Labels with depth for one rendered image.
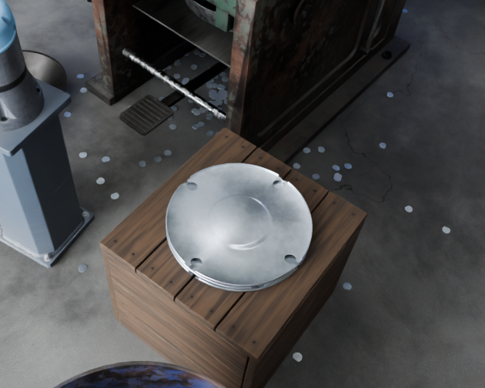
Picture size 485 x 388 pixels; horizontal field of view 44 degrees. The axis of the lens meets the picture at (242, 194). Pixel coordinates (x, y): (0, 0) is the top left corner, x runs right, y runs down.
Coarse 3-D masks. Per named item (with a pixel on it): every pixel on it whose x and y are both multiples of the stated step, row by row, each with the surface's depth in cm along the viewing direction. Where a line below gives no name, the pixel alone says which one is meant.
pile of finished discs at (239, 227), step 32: (192, 192) 122; (224, 192) 123; (256, 192) 123; (288, 192) 124; (192, 224) 117; (224, 224) 117; (256, 224) 118; (288, 224) 119; (192, 256) 113; (224, 256) 114; (256, 256) 114; (288, 256) 116; (224, 288) 111; (256, 288) 111
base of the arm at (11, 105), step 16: (16, 80) 112; (32, 80) 119; (0, 96) 112; (16, 96) 114; (32, 96) 117; (0, 112) 115; (16, 112) 115; (32, 112) 118; (0, 128) 116; (16, 128) 117
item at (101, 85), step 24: (96, 0) 158; (120, 0) 161; (96, 24) 165; (120, 24) 166; (144, 24) 177; (120, 48) 173; (144, 48) 183; (168, 48) 193; (192, 48) 203; (120, 72) 179; (144, 72) 189; (120, 96) 186
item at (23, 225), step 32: (64, 96) 124; (32, 128) 118; (0, 160) 121; (32, 160) 124; (64, 160) 135; (0, 192) 133; (32, 192) 130; (64, 192) 141; (0, 224) 154; (32, 224) 139; (64, 224) 149; (32, 256) 150
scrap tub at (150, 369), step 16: (96, 368) 88; (112, 368) 88; (128, 368) 89; (144, 368) 90; (160, 368) 90; (176, 368) 89; (64, 384) 86; (80, 384) 89; (96, 384) 91; (112, 384) 93; (128, 384) 94; (144, 384) 95; (160, 384) 95; (176, 384) 93; (192, 384) 92; (208, 384) 89
